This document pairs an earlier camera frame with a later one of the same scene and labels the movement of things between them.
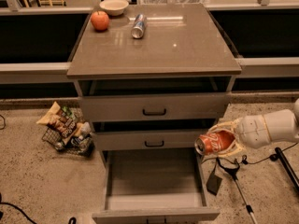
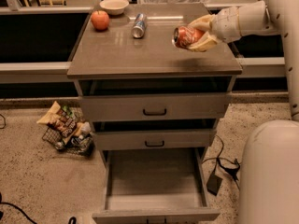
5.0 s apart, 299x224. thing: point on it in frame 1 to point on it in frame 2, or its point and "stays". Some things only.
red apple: x=100 y=21 stays
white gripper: x=251 y=131 to x=226 y=23
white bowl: x=114 y=7 stays
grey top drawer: x=155 y=107 stays
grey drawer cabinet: x=151 y=77 stays
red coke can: x=213 y=142 to x=183 y=36
